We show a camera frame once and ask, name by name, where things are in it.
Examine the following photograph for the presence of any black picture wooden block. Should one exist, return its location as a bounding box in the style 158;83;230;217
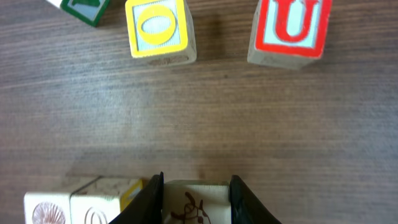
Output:
70;177;143;224

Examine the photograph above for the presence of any red picture wooden block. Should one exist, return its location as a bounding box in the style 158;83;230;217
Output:
24;177;100;224

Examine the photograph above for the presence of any yellow sided picture block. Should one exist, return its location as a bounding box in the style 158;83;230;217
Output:
162;180;232;224

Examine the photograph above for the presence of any yellow wooden block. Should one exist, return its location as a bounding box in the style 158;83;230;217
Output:
125;0;197;67

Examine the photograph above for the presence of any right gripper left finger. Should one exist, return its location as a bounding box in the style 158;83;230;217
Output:
109;172;164;224

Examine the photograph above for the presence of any red U wooden block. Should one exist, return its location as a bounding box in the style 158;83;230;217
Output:
247;0;332;70

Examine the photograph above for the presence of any teal sided wooden block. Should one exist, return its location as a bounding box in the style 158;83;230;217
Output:
46;0;109;27

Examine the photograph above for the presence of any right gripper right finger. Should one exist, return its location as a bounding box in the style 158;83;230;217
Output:
229;175;281;224

